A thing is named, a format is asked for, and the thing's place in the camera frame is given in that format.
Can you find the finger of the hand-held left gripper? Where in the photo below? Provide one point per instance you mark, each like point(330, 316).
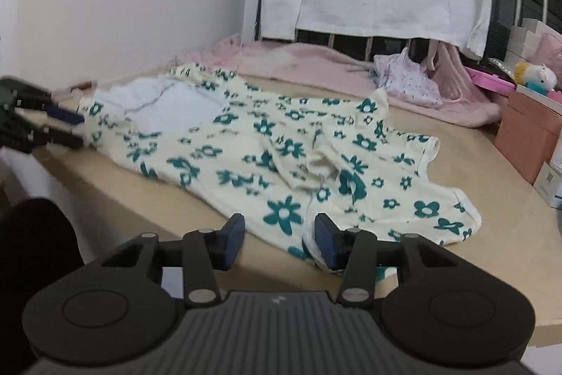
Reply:
point(57, 111)
point(52, 137)

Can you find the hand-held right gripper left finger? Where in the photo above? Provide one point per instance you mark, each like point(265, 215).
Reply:
point(232, 239)

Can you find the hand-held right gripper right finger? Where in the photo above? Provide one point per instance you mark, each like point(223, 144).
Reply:
point(327, 241)

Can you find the cream green-flower garment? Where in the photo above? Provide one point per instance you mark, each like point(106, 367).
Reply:
point(281, 146)

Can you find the pink fleece blanket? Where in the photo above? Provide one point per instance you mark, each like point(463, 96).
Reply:
point(316, 65)

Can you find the white small-floral garment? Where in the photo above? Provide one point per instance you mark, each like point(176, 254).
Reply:
point(406, 78)

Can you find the pink-brown box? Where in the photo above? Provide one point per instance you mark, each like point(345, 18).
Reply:
point(527, 133)

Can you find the pink flat case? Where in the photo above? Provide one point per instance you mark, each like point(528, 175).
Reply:
point(489, 80)

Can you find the small white blue box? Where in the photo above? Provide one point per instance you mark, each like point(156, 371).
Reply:
point(549, 184)

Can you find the yellow white plush toy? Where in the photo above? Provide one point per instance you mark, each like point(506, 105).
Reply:
point(538, 76)

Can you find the stack of white boxes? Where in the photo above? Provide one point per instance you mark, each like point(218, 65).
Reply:
point(520, 43)

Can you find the pink pouch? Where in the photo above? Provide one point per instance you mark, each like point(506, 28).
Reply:
point(551, 50)

